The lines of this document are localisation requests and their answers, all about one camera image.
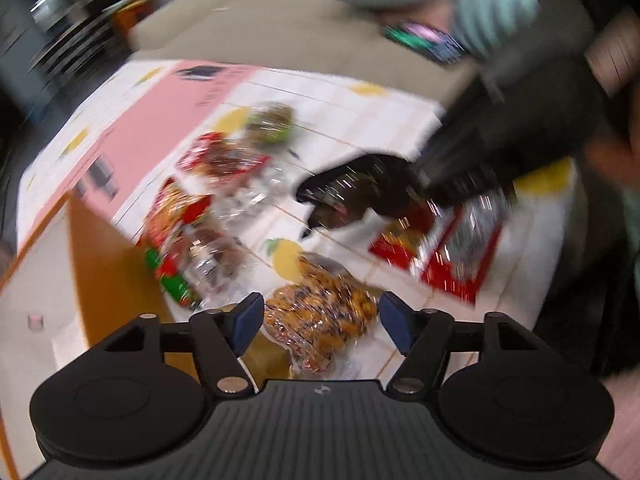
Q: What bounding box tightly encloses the red packet with brown snack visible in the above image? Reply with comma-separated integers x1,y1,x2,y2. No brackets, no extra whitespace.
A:
176,131,273,178

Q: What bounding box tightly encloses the dark printed packet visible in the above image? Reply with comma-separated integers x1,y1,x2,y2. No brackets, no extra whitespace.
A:
382,20,473,66

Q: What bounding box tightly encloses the beige sofa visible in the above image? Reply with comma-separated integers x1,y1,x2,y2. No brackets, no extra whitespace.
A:
127,0,601,111

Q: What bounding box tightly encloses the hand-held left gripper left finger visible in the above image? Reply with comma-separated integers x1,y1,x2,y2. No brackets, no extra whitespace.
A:
87,292,265,397

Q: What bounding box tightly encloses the green and red snack packet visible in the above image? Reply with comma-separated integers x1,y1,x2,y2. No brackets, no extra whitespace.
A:
145,247,206,311

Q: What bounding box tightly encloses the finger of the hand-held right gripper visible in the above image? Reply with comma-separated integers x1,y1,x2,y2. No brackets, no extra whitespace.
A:
295,154,422,207
299,201,396,239

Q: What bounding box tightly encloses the orange patterned snack packet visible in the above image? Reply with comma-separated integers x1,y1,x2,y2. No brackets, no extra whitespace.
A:
264,252,381,377

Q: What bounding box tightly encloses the orange stool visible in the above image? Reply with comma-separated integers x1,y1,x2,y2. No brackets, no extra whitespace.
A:
112,0,156,36

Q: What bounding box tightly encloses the clear packet with green print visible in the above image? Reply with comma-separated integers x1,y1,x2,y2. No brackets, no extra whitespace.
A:
242,101,298,146

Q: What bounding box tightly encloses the clear plastic snack packet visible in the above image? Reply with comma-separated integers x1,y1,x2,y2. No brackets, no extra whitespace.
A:
212,167,296,231

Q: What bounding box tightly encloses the red shrimp stick snack packet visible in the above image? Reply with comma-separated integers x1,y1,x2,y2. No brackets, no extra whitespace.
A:
140,177,216,256

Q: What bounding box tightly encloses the pink and white printed mat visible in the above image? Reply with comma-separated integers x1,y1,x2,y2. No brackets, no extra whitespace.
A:
15,57,581,381

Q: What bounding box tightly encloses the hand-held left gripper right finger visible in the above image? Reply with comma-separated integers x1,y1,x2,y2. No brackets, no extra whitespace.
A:
378,291,551,397

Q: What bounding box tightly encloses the large red snack packet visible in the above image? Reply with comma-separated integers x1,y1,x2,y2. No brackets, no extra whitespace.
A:
369,195,506,307

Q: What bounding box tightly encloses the white box with orange rim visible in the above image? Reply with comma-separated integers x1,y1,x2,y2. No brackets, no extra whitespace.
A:
0,192,296,480

